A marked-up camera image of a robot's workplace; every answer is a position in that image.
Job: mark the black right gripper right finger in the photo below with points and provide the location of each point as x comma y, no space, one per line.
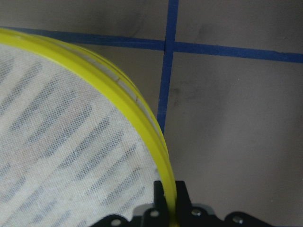
183,205

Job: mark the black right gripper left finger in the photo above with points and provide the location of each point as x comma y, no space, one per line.
160,208

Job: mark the yellow steamer basket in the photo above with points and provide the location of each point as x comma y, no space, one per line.
111,82

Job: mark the white steamer cloth liner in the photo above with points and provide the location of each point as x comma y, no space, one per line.
68,156

